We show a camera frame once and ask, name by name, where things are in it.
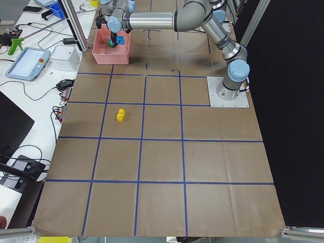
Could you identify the black laptop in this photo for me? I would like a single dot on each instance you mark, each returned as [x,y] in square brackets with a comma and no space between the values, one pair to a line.
[15,126]

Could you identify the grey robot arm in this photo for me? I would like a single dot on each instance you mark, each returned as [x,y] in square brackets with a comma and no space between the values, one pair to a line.
[122,15]

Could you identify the blue plastic bin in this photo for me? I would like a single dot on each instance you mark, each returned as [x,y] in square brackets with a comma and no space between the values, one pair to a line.
[57,10]

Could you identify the green plastic gun tool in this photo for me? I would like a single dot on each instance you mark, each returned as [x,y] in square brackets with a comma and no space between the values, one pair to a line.
[15,43]

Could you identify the black computer mouse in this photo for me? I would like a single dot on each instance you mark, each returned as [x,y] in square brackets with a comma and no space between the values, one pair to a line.
[64,84]

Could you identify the black smartphone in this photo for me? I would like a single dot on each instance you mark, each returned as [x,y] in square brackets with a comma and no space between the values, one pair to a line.
[32,9]

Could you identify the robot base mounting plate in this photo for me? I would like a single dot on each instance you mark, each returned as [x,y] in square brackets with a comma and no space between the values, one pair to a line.
[220,97]

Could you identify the blue toy block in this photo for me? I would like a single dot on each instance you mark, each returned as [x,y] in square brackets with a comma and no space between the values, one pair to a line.
[120,40]

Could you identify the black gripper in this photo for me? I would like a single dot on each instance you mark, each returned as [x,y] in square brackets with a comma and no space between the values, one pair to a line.
[113,34]

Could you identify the green toy block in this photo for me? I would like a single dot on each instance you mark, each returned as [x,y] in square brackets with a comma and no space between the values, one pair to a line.
[110,44]

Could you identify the pink plastic box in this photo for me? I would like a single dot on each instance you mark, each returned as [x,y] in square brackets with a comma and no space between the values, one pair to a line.
[103,54]

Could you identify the aluminium frame post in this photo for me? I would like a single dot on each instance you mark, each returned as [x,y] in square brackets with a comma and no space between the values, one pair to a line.
[74,24]

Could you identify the teach pendant tablet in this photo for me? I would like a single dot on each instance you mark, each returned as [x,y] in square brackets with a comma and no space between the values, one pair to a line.
[29,64]

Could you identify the yellow toy block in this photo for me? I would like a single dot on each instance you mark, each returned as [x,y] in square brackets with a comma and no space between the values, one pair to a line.
[120,117]

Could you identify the white cube device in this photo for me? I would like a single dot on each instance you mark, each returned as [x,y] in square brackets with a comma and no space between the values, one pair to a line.
[65,58]

